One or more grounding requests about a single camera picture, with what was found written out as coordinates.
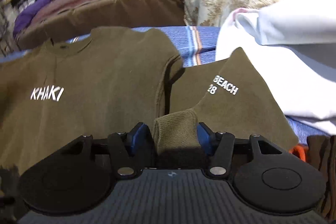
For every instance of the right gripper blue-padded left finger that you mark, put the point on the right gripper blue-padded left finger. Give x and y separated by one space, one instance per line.
129 152

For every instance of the orange garment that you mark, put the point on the orange garment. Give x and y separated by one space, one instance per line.
300 151

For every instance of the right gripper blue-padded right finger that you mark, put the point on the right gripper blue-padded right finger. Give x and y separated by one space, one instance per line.
219 148

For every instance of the white cloth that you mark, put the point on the white cloth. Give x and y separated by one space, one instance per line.
291 43

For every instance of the khaki olive sweatshirt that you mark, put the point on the khaki olive sweatshirt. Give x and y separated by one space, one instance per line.
118 77

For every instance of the purple cushion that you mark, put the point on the purple cushion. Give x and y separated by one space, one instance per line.
25 17

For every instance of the brown and mauve bed cover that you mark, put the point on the brown and mauve bed cover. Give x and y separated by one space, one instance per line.
66 19

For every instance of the dark brown striped garment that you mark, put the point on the dark brown striped garment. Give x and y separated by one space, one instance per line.
321 155

